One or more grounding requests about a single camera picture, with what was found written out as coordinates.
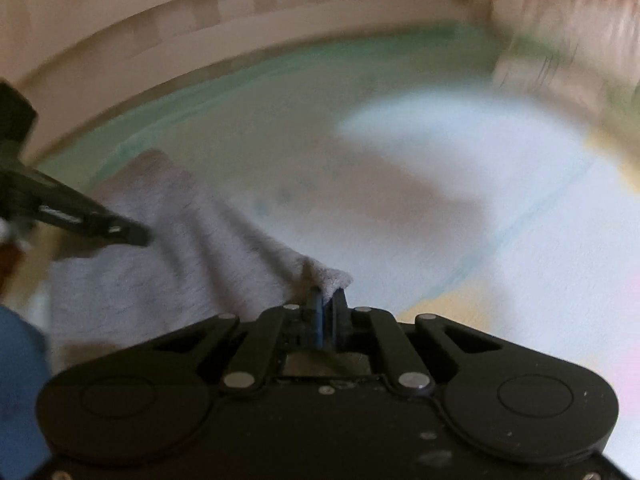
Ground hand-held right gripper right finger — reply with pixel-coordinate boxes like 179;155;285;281
325;287;507;397

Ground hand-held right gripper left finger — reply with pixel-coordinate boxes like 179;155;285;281
145;287;327;392

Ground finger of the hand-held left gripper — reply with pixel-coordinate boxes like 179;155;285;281
75;197;152;248

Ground grey pants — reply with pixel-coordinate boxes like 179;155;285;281
47;149;354;377

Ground floral bed sheet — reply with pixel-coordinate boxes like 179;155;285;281
34;20;640;413

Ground person's blue jeans leg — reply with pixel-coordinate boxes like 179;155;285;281
0;305;53;480

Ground white wooden bed frame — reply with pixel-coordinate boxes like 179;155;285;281
20;0;496;161

